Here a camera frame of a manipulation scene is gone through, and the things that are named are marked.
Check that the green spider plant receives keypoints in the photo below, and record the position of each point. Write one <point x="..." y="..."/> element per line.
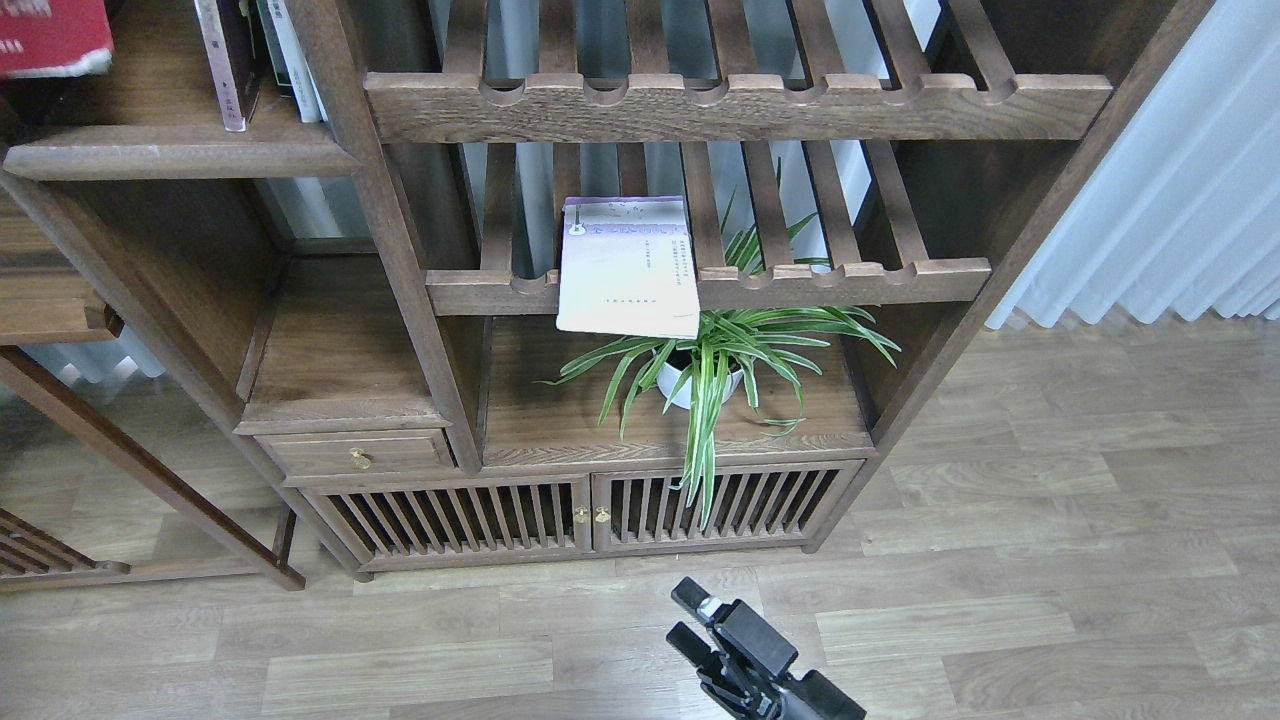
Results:
<point x="700" y="374"/>

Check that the dark wooden bookshelf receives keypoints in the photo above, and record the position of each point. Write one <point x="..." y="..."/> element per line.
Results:
<point x="397" y="267"/>

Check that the pale purple white book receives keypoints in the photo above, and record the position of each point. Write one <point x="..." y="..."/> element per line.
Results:
<point x="627" y="268"/>

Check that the brass drawer knob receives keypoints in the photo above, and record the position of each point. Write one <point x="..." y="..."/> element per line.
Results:
<point x="359" y="459"/>

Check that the red textbook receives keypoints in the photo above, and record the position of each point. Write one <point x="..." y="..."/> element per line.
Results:
<point x="55" y="39"/>

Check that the small wooden drawer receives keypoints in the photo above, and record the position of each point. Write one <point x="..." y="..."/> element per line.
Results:
<point x="326" y="454"/>

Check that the maroon book white characters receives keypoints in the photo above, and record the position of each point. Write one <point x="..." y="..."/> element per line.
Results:
<point x="235" y="58"/>

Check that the dark green upright book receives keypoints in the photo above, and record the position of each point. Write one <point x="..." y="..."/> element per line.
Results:
<point x="275" y="52"/>

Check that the white upright book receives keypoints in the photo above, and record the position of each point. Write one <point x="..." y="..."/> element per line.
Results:
<point x="311" y="107"/>

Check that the left slatted cabinet door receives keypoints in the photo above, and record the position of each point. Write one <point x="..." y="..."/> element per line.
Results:
<point x="445" y="523"/>

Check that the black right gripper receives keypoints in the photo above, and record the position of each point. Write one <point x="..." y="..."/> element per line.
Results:
<point x="747" y="672"/>

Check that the white pleated curtain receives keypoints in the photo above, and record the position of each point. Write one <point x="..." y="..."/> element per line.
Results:
<point x="1182" y="216"/>

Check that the wooden side rack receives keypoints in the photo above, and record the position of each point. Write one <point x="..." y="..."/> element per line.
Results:
<point x="127" y="481"/>

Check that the slatted cabinet door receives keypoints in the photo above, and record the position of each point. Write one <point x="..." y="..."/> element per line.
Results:
<point x="750" y="506"/>
<point x="445" y="523"/>

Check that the right slatted cabinet door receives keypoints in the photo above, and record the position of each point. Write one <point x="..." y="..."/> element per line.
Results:
<point x="750" y="506"/>

